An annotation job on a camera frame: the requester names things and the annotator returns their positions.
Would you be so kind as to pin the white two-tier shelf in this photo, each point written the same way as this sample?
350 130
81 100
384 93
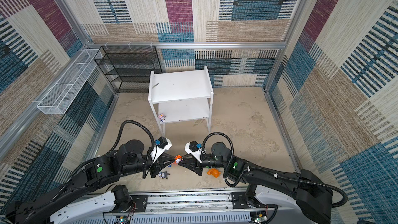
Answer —
181 96

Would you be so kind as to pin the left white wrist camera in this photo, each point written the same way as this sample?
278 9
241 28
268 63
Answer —
162 144

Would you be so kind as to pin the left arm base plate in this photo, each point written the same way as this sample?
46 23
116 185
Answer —
137 204

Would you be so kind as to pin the orange yellow Pokemon figure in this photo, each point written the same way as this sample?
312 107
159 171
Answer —
214 172

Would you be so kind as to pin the aluminium mounting rail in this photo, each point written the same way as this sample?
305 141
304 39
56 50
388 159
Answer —
217 206

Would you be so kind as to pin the grey hood Doraemon figure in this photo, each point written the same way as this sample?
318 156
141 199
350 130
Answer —
164 175

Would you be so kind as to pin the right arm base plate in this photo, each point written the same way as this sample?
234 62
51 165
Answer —
240 200

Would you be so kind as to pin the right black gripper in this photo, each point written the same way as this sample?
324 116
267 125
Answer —
195 167

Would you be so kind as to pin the white wire mesh basket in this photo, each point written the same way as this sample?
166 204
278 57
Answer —
60 97

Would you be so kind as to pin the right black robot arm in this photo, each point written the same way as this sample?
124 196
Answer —
310 195

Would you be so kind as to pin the orange crab hood Doraemon figure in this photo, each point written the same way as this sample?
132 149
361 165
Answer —
178 159

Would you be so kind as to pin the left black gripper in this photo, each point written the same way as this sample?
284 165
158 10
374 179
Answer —
158 164

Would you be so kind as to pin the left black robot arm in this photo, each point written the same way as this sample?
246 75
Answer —
93 186

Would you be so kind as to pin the pink hood Doraemon figure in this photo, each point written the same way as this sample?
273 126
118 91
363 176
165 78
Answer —
162 117

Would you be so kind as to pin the black wire mesh rack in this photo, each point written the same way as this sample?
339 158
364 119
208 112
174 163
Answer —
128 68

